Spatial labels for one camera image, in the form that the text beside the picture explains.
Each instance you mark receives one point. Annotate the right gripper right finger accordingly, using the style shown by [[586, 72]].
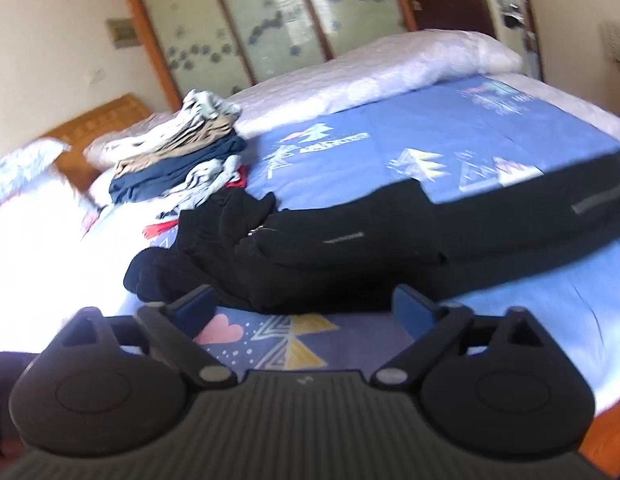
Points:
[[434, 329]]

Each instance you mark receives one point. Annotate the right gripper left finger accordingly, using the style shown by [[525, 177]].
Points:
[[171, 330]]

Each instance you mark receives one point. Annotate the black pants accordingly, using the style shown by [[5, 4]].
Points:
[[350, 257]]

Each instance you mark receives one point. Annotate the grey printed folded garment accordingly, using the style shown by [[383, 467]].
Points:
[[201, 182]]

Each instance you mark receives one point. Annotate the navy folded garment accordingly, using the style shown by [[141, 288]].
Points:
[[159, 177]]

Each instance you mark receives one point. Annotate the pink patterned pillow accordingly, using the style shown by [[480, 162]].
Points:
[[45, 221]]

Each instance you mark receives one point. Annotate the red folded garment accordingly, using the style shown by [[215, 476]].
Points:
[[238, 180]]

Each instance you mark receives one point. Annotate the wooden headboard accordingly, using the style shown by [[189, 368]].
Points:
[[81, 131]]

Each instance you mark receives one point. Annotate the blue patterned bed sheet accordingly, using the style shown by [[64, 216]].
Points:
[[482, 192]]

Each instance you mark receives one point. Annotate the khaki folded pants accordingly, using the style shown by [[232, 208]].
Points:
[[201, 143]]

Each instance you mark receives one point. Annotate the blue floral pillow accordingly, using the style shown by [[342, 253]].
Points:
[[22, 166]]

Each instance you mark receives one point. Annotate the light grey folded garment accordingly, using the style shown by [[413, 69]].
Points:
[[197, 108]]

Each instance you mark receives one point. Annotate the wooden sliding-door wardrobe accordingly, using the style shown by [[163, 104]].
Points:
[[230, 45]]

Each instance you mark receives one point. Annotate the wall electrical panel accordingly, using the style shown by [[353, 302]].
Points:
[[122, 33]]

